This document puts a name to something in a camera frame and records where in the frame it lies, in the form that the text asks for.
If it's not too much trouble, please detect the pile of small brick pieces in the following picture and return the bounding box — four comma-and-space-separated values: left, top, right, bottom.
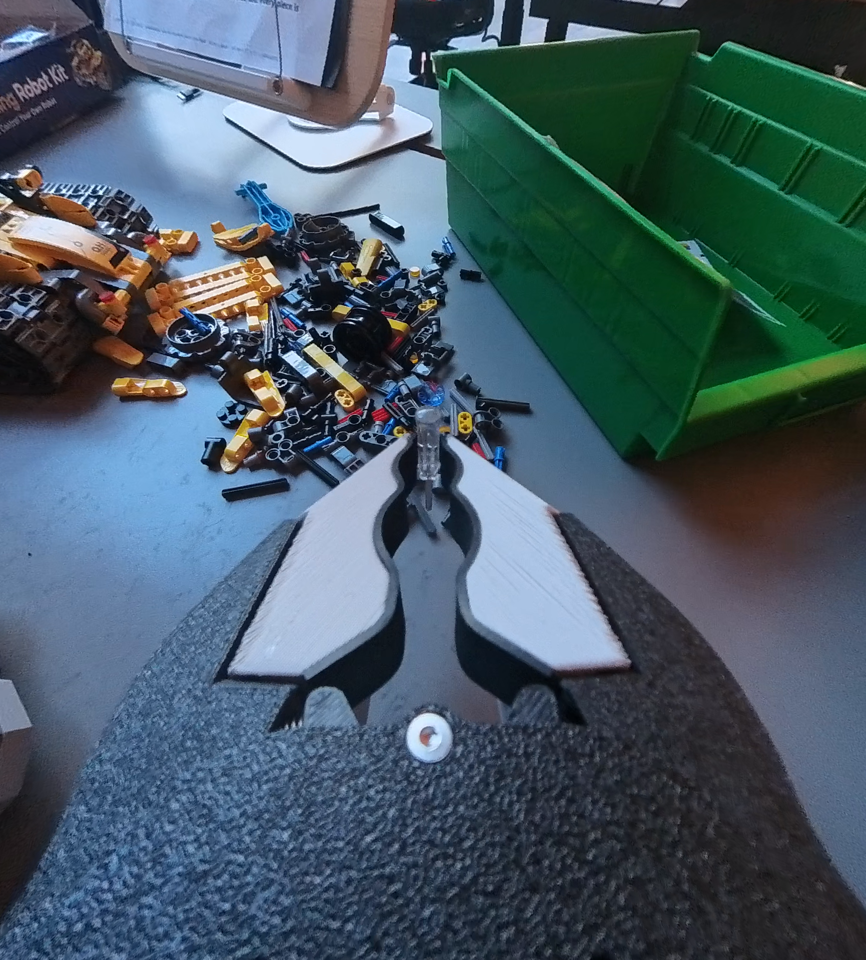
200, 180, 531, 489

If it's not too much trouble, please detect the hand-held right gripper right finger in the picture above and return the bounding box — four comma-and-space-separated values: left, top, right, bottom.
444, 435, 635, 706

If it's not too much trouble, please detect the short yellow curved piece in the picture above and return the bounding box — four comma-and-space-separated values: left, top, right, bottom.
244, 369, 285, 415

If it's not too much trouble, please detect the yellow tracked toy vehicle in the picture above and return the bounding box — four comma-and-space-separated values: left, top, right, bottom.
0, 168, 201, 395

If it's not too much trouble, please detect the blue curved brick piece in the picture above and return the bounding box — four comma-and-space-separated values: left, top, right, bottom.
236, 180, 295, 230

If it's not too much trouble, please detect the long yellow panel piece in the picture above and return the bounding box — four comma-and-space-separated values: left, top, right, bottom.
112, 376, 188, 399

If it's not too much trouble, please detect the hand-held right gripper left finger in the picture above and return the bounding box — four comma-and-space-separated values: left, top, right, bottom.
226, 435, 413, 706

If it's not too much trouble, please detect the dark blue kit box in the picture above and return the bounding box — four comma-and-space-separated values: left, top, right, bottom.
0, 0, 130, 162

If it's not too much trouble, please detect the green plastic bin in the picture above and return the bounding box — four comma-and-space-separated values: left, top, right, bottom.
433, 30, 866, 460

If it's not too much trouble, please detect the clear-handled screwdriver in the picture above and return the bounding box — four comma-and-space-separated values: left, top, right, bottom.
412, 408, 445, 537

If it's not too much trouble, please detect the printed instruction sheet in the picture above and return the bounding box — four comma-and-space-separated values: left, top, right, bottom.
114, 0, 351, 87

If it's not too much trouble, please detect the wooden document stand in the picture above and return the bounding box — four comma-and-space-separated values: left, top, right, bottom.
103, 0, 434, 174

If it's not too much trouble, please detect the yellow long beam frame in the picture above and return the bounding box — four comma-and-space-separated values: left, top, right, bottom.
146, 255, 284, 324

